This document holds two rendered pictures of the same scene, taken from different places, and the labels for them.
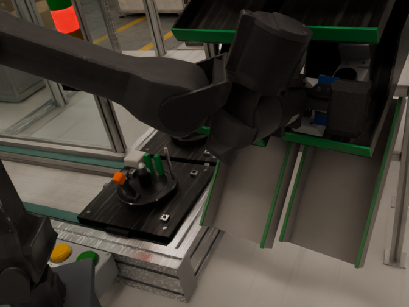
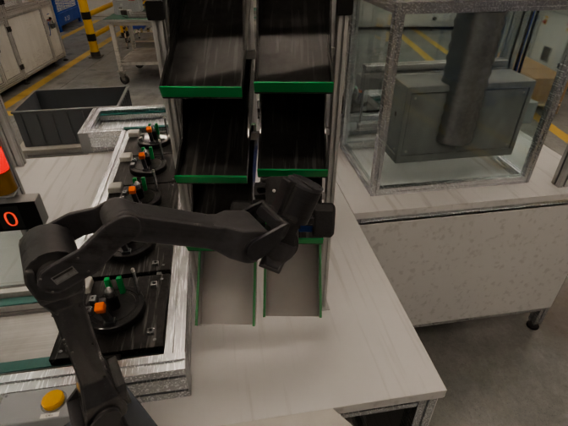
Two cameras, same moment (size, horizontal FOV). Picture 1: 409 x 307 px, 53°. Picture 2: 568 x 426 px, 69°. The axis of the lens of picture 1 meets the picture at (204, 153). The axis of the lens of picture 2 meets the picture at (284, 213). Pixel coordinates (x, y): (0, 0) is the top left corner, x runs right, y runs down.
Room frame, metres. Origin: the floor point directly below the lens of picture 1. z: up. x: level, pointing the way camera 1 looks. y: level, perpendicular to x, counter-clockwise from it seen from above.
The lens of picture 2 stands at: (-0.03, 0.28, 1.73)
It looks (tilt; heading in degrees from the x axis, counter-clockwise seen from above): 34 degrees down; 320
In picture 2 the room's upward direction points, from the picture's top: straight up
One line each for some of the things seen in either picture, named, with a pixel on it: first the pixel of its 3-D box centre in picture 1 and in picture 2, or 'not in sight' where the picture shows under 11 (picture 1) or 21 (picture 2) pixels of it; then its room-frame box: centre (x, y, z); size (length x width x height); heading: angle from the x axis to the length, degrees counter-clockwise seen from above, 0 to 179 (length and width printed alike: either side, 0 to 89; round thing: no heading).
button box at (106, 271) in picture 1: (66, 264); (58, 409); (0.63, 0.33, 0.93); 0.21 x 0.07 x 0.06; 59
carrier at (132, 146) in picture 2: not in sight; (152, 133); (1.61, -0.37, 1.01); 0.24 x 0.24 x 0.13; 59
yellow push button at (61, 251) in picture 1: (60, 253); (53, 401); (0.63, 0.33, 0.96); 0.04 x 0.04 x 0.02
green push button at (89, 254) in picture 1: (87, 261); not in sight; (0.59, 0.27, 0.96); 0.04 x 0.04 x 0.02
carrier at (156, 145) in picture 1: (193, 119); (128, 234); (0.99, 0.01, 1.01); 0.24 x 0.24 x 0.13; 59
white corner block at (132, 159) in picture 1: (136, 161); (83, 287); (0.90, 0.18, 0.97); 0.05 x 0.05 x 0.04; 59
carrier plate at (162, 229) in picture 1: (149, 194); (117, 314); (0.77, 0.14, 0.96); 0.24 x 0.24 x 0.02; 59
